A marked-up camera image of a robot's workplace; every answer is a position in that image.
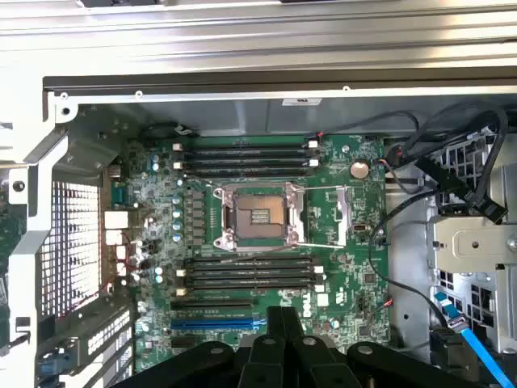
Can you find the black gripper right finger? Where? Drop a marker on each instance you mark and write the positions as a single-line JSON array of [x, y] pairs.
[[309, 363]]

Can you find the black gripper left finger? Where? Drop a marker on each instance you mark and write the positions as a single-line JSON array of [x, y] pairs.
[[266, 359]]

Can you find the black RAM slot white clips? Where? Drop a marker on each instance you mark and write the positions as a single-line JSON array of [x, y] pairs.
[[242, 144], [242, 162], [242, 270], [242, 287]]

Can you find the blue expansion slot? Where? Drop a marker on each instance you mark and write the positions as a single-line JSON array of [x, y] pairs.
[[214, 323]]

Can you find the long black expansion slot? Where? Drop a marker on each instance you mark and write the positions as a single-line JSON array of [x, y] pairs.
[[210, 305]]

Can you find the short black expansion slot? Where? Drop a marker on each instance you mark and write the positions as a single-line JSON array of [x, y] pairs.
[[185, 343]]

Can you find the green Dell motherboard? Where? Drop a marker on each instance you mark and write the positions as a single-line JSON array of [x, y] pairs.
[[355, 283]]

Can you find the thin steel locking lever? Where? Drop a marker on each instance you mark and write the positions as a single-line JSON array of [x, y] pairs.
[[323, 245], [323, 188]]

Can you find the silver CPU socket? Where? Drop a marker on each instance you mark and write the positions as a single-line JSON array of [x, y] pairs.
[[252, 216]]

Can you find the silver socket cover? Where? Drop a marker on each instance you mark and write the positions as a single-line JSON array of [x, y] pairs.
[[343, 210]]

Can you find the round coin cell battery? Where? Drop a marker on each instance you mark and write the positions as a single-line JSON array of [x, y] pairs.
[[359, 169]]

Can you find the grey metal disk bay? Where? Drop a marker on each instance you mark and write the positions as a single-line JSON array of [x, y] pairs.
[[472, 242]]

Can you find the open grey PC case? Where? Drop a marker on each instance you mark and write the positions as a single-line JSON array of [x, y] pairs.
[[242, 117]]

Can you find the green graphics card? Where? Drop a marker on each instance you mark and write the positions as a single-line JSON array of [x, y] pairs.
[[5, 242]]

